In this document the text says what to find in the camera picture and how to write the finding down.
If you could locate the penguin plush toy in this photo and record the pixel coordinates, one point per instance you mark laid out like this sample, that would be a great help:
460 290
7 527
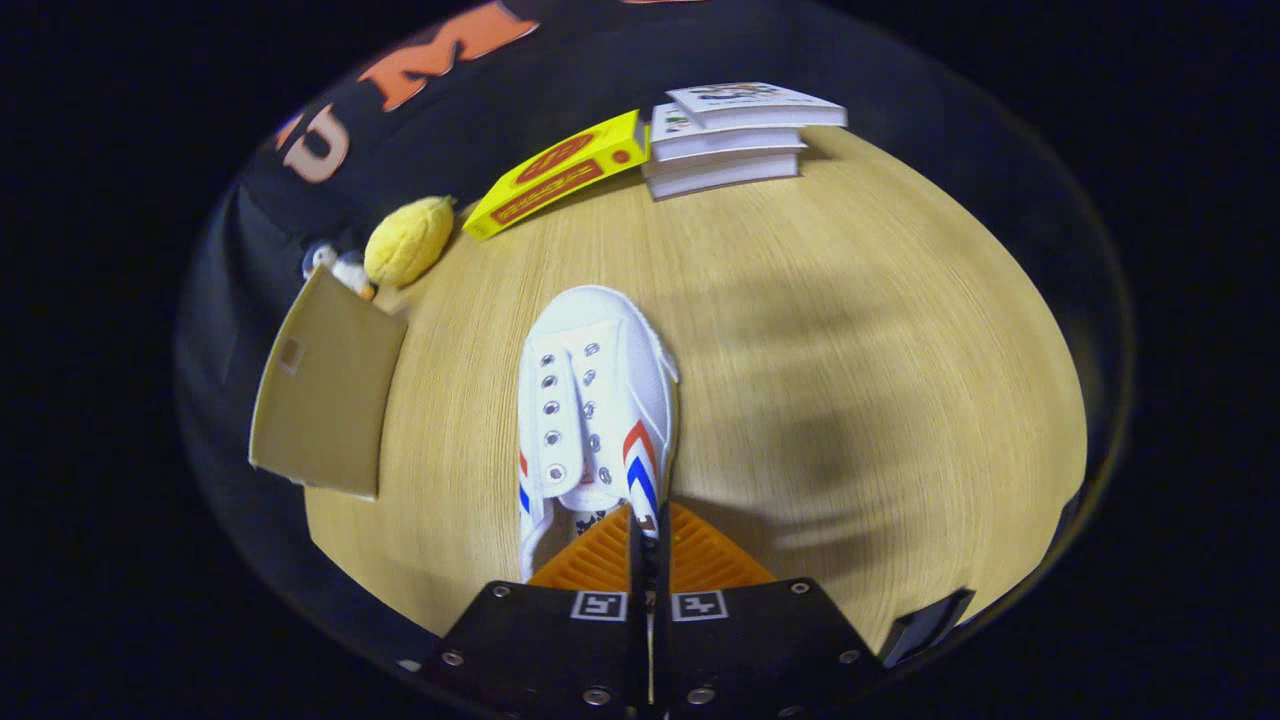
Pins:
350 270

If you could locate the beige storage box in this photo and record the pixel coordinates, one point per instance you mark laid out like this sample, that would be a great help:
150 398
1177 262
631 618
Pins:
325 400

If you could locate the thick plain white book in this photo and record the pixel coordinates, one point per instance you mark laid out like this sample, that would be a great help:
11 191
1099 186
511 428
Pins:
720 178

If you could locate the yellow book with red circle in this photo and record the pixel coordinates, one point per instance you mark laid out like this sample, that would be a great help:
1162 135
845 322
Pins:
550 175

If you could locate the yellow plush ball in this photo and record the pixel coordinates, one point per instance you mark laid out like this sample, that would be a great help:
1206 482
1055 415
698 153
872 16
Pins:
405 245

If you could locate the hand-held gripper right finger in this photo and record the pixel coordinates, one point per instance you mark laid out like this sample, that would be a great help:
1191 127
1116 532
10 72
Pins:
664 565

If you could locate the white canvas shoe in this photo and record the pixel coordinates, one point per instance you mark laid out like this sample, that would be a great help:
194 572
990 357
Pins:
600 340

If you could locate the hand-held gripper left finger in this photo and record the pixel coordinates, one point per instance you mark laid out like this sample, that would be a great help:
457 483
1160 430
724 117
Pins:
637 560

